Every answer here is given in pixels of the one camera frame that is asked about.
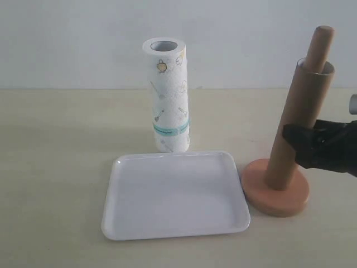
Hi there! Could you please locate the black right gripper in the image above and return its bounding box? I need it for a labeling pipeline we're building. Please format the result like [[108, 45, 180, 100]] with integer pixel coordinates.
[[282, 119, 356, 176]]

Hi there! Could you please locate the brown cardboard tube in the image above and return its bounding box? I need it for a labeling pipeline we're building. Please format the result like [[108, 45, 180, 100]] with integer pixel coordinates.
[[265, 59, 335, 190]]

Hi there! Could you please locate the white printed paper towel roll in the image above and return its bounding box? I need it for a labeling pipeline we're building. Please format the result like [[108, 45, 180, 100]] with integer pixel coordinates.
[[143, 37, 190, 152]]

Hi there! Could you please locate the wooden paper towel holder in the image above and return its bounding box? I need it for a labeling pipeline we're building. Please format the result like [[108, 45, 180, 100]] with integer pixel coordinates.
[[241, 26, 334, 217]]

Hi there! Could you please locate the white rectangular plastic tray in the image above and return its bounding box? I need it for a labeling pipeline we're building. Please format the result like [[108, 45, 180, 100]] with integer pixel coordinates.
[[101, 151, 250, 241]]

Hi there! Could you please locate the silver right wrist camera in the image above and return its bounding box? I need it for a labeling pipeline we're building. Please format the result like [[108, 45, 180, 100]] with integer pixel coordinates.
[[349, 94, 357, 115]]

